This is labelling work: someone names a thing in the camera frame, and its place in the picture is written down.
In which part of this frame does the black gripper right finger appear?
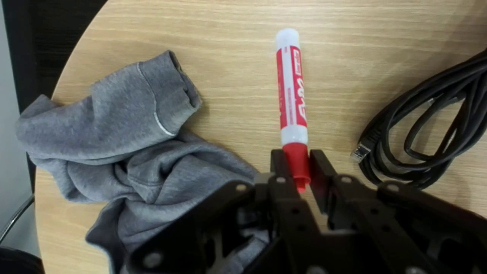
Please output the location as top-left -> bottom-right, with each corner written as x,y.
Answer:
309,149 -> 487,274

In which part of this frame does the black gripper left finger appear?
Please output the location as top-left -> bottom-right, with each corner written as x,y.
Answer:
120,148 -> 325,274

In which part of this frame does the red white marker pen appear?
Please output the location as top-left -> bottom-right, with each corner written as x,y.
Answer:
274,27 -> 313,193

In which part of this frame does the grey sweater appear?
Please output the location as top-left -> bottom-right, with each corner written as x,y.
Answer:
13,49 -> 271,274

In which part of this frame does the black mesh office chair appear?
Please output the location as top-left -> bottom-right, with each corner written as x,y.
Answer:
0,196 -> 44,274

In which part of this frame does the black coiled cable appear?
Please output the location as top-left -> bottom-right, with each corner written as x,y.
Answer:
350,47 -> 487,190

